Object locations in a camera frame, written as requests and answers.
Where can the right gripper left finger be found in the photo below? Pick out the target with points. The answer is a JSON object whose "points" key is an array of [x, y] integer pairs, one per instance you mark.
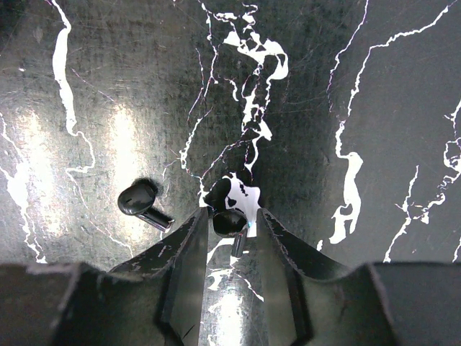
{"points": [[154, 298]]}

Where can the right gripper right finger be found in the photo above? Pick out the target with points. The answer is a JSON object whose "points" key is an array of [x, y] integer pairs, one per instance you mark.
{"points": [[310, 299]]}

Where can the black earbud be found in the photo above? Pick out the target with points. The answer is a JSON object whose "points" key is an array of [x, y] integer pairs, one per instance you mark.
{"points": [[138, 200], [232, 224]]}

